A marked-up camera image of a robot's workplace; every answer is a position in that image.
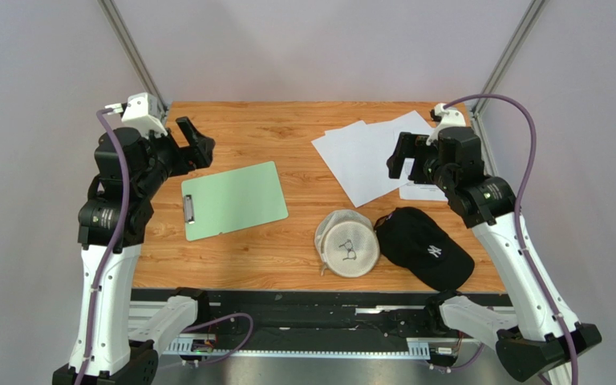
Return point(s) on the black baseball cap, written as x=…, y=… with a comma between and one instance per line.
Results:
x=410, y=239

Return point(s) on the printed text paper sheet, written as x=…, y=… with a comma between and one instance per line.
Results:
x=411, y=191

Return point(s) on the green clipboard folder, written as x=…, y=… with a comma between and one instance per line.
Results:
x=226, y=202

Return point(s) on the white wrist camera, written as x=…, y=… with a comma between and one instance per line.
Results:
x=445, y=117
x=142, y=112

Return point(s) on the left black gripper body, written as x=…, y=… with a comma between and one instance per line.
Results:
x=171, y=159

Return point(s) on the white paper sheet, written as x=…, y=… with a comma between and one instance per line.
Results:
x=410, y=122
x=358, y=163

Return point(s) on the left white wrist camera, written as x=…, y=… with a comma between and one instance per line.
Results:
x=142, y=112

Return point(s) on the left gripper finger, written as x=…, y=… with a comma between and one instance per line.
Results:
x=188, y=130
x=201, y=153

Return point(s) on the right aluminium frame post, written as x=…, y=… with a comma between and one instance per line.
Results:
x=528, y=21

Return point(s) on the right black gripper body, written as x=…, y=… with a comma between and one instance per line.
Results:
x=415, y=163

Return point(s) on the white paper sheet behind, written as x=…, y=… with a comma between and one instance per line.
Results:
x=410, y=122

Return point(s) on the aluminium frame post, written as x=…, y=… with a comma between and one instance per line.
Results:
x=528, y=21
x=115, y=20

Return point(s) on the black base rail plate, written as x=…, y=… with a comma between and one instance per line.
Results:
x=340, y=324

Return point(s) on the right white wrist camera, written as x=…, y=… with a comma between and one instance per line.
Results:
x=445, y=117

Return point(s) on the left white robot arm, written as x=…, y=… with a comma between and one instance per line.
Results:
x=132, y=166

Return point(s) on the left aluminium frame post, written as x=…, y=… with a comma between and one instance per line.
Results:
x=115, y=20

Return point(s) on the metal clipboard clip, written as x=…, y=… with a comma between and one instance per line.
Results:
x=188, y=209

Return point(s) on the white mesh round pouch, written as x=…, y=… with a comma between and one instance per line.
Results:
x=346, y=244

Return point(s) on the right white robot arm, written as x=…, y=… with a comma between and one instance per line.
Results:
x=543, y=333

